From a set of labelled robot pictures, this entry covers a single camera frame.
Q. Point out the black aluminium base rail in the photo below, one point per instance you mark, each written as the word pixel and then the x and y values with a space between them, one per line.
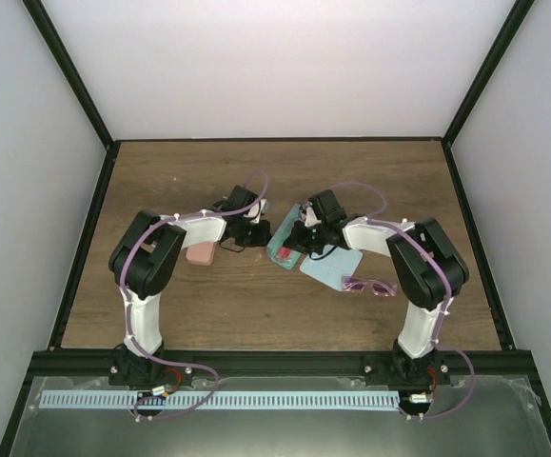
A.
pixel 246 363

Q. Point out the purple frame sunglasses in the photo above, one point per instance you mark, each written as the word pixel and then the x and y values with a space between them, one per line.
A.
pixel 377 287

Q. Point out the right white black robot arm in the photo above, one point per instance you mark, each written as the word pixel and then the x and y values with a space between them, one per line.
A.
pixel 430 272

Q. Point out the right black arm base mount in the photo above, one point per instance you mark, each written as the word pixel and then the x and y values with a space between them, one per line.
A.
pixel 396 369

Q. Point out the red lens sunglasses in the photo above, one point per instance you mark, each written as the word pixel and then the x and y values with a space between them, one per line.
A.
pixel 287 257

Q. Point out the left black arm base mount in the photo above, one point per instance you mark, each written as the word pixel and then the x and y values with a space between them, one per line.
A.
pixel 131 370

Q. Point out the green glasses case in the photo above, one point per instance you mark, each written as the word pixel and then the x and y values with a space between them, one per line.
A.
pixel 282 233

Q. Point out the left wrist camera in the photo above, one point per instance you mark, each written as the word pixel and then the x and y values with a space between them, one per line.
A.
pixel 261 210

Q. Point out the pink glasses case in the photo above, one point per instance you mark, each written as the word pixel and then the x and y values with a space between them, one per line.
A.
pixel 201 254

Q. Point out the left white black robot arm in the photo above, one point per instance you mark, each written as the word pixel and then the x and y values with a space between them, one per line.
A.
pixel 144 259

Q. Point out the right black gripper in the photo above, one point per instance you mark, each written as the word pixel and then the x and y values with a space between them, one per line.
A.
pixel 297 239

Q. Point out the light blue slotted cable duct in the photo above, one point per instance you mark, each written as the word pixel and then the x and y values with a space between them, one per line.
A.
pixel 224 400

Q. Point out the light blue cleaning cloth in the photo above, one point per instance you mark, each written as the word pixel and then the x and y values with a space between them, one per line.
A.
pixel 332 270

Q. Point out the clear acrylic front panel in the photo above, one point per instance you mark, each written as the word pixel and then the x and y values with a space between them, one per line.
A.
pixel 486 416

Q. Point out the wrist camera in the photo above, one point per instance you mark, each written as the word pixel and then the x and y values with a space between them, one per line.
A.
pixel 326 207
pixel 261 210

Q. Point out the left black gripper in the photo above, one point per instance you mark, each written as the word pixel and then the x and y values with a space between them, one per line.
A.
pixel 262 238

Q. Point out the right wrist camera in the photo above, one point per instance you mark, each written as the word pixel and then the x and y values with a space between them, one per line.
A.
pixel 326 207

